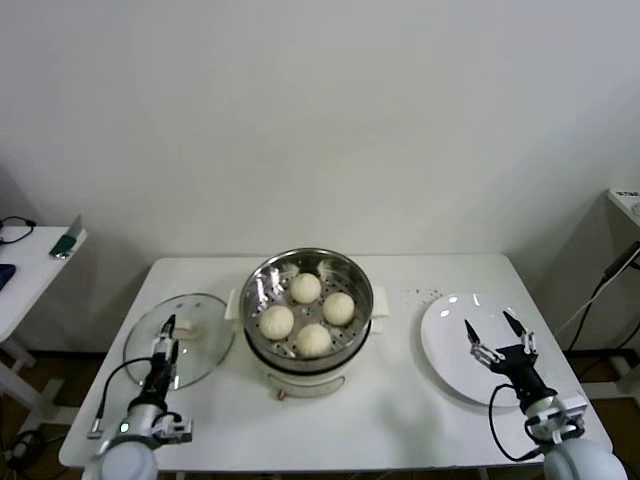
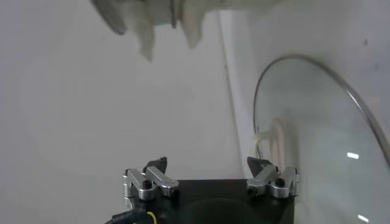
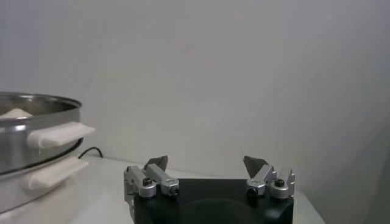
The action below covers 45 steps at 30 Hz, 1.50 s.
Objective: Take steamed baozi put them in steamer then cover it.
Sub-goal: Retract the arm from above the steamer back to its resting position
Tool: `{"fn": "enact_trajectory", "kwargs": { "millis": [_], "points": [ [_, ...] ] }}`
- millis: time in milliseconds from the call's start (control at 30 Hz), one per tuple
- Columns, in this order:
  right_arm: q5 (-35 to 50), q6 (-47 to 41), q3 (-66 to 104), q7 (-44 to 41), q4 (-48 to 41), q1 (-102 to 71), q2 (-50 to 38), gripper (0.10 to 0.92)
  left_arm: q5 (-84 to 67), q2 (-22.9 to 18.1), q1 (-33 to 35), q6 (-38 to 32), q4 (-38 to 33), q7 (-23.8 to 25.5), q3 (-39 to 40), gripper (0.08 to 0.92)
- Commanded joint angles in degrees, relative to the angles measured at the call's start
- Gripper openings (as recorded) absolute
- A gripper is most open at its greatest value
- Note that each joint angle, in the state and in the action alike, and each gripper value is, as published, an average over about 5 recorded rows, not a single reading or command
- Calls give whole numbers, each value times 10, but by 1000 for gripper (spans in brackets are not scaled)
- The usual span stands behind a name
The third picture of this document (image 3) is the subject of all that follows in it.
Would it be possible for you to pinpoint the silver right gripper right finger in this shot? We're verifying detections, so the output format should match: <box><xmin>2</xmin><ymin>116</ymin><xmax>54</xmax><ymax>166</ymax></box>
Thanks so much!
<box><xmin>243</xmin><ymin>155</ymin><xmax>296</xmax><ymax>200</ymax></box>

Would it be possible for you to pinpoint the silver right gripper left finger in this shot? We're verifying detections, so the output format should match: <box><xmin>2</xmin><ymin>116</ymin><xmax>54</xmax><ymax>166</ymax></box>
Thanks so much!
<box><xmin>123</xmin><ymin>155</ymin><xmax>180</xmax><ymax>211</ymax></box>

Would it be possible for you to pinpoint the white steamed baozi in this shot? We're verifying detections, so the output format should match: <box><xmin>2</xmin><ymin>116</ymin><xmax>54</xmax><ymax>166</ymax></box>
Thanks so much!
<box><xmin>0</xmin><ymin>108</ymin><xmax>34</xmax><ymax>119</ymax></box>

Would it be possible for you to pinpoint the stainless steel steamer basket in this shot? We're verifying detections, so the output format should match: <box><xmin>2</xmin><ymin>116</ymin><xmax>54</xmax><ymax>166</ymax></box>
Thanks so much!
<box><xmin>0</xmin><ymin>92</ymin><xmax>96</xmax><ymax>177</ymax></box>

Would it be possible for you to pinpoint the black pot power cable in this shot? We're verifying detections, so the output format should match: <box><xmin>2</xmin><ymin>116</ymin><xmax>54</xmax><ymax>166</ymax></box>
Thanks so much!
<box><xmin>77</xmin><ymin>146</ymin><xmax>104</xmax><ymax>160</ymax></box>

